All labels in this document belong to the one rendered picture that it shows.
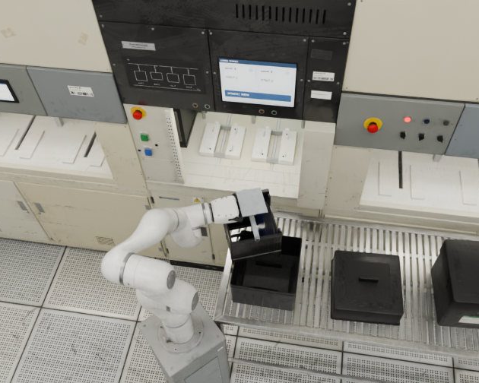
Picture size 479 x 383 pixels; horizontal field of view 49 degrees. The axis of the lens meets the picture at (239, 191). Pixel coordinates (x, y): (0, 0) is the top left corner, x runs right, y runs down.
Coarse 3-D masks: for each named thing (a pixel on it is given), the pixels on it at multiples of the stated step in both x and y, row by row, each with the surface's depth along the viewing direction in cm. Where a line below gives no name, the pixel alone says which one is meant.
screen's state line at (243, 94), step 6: (228, 90) 201; (234, 90) 201; (228, 96) 204; (234, 96) 203; (240, 96) 203; (246, 96) 202; (252, 96) 202; (258, 96) 201; (264, 96) 201; (270, 96) 200; (276, 96) 200; (282, 96) 199; (288, 96) 199
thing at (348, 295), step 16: (336, 256) 232; (352, 256) 232; (368, 256) 232; (384, 256) 231; (336, 272) 228; (352, 272) 227; (368, 272) 227; (384, 272) 227; (400, 272) 226; (336, 288) 223; (352, 288) 223; (368, 288) 222; (384, 288) 222; (400, 288) 222; (336, 304) 219; (352, 304) 219; (368, 304) 218; (384, 304) 218; (400, 304) 218; (352, 320) 224; (368, 320) 223; (384, 320) 221
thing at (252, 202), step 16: (240, 192) 204; (256, 192) 204; (240, 208) 199; (256, 208) 199; (224, 224) 219; (240, 224) 227; (256, 224) 227; (240, 240) 202; (256, 240) 201; (272, 240) 207; (240, 256) 211; (256, 256) 214
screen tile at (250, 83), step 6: (228, 66) 192; (234, 66) 191; (240, 66) 191; (228, 72) 194; (234, 72) 194; (240, 72) 193; (246, 72) 193; (252, 78) 194; (228, 84) 199; (234, 84) 198; (240, 84) 198; (246, 84) 197; (252, 84) 197
